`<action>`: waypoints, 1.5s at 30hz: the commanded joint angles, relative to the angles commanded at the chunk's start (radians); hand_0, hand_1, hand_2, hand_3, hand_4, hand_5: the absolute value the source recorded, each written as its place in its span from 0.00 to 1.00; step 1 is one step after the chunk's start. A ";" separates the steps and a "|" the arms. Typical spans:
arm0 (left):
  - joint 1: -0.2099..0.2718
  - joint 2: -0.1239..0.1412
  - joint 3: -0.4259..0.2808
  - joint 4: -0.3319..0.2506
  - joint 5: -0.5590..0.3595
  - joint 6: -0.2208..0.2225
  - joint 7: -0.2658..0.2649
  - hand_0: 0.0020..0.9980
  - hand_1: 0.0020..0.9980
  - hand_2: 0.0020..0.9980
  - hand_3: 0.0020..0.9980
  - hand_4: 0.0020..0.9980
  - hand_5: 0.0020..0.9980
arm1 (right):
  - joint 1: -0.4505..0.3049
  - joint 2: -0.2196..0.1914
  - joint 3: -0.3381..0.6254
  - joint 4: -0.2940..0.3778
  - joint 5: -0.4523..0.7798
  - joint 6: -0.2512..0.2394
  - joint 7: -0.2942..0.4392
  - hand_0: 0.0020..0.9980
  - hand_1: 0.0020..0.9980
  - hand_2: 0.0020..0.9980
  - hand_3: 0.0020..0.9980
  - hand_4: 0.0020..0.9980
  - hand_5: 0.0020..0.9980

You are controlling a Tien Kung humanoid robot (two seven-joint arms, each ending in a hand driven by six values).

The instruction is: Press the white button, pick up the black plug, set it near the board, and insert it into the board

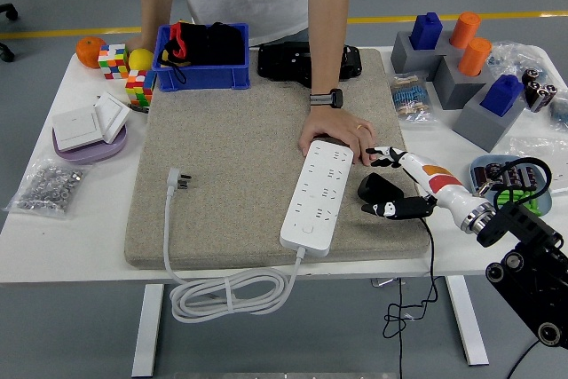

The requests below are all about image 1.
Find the orange cylinder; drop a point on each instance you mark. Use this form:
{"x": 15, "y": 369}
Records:
{"x": 465, "y": 30}
{"x": 474, "y": 57}

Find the grey-brown mat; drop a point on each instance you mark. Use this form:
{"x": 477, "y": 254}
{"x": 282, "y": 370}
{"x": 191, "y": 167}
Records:
{"x": 231, "y": 139}

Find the person's left forearm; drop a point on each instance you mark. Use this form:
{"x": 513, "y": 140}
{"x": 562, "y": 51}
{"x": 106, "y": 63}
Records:
{"x": 328, "y": 19}

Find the white one-gang wall switch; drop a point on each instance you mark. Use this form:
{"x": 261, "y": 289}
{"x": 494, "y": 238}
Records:
{"x": 75, "y": 128}

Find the clear bag of resistors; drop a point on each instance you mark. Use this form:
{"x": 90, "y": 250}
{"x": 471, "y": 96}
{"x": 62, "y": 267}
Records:
{"x": 410, "y": 99}

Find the orange fruit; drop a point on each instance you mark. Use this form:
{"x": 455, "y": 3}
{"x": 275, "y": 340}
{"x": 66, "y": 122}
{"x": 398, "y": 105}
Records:
{"x": 89, "y": 52}

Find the white two-gang wall switch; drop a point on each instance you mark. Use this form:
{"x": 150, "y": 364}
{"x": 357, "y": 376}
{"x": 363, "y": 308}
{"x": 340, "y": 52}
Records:
{"x": 112, "y": 115}

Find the robot right hand white shell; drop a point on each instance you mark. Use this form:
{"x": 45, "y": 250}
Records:
{"x": 439, "y": 179}

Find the light blue plate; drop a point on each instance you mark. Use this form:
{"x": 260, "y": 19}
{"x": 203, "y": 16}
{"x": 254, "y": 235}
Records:
{"x": 492, "y": 159}

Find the black plug adapter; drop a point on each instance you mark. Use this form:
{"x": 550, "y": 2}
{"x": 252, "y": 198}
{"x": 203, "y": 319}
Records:
{"x": 379, "y": 186}

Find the black office chair caster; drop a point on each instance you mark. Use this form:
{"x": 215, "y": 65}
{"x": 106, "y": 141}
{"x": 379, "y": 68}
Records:
{"x": 10, "y": 11}
{"x": 6, "y": 53}

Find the rubik's cube with white face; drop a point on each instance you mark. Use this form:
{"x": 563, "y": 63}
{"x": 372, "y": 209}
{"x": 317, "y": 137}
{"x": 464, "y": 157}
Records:
{"x": 113, "y": 61}

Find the blue plastic bin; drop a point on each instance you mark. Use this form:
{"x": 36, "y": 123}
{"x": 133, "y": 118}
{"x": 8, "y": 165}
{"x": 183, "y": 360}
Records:
{"x": 208, "y": 77}

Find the clear bag of metal nuts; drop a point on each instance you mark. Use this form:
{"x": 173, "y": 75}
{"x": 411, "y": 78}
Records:
{"x": 46, "y": 186}

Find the person's left hand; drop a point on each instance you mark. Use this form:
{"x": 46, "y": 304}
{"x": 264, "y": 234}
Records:
{"x": 337, "y": 123}

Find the blue block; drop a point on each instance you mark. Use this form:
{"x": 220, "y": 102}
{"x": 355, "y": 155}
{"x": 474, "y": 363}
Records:
{"x": 426, "y": 33}
{"x": 501, "y": 96}

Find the metal floor bracket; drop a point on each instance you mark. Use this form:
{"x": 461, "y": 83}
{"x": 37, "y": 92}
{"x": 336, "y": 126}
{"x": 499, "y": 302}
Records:
{"x": 382, "y": 282}

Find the white power strip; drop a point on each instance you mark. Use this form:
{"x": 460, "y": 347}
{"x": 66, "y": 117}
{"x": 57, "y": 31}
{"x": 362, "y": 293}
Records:
{"x": 310, "y": 192}

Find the small dark metal part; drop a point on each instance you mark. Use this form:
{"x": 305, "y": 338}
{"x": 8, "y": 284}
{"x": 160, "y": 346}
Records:
{"x": 139, "y": 108}

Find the black cloth with red trim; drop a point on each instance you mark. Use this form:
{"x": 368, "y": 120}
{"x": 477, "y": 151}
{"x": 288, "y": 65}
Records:
{"x": 213, "y": 41}

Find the black wrist watch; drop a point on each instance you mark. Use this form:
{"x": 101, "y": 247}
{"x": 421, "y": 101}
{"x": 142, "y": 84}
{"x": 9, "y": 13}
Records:
{"x": 328, "y": 98}

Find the pile of green pegs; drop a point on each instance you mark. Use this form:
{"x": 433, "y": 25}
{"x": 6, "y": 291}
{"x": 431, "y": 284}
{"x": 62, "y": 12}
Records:
{"x": 515, "y": 197}

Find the pack of dark capacitors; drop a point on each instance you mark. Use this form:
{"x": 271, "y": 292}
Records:
{"x": 497, "y": 172}

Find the person's right hand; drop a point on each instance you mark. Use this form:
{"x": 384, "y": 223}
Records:
{"x": 137, "y": 43}

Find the black electronic device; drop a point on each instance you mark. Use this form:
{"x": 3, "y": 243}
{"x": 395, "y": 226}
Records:
{"x": 279, "y": 61}

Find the grey stepped block holder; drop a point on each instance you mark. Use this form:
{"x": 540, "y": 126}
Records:
{"x": 457, "y": 86}

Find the rubik's cube red yellow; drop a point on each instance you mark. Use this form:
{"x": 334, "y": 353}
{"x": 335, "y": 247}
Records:
{"x": 138, "y": 86}

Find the clear bag of blue parts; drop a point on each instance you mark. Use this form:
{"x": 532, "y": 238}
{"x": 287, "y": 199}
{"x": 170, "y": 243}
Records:
{"x": 560, "y": 110}
{"x": 515, "y": 57}

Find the yellow lemon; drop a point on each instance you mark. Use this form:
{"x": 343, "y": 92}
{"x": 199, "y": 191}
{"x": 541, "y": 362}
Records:
{"x": 141, "y": 59}

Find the white table leg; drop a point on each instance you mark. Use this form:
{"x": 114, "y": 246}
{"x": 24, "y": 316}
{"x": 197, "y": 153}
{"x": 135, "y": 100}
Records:
{"x": 470, "y": 326}
{"x": 148, "y": 334}

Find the purple tray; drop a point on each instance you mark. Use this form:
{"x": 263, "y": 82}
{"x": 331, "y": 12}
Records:
{"x": 100, "y": 152}

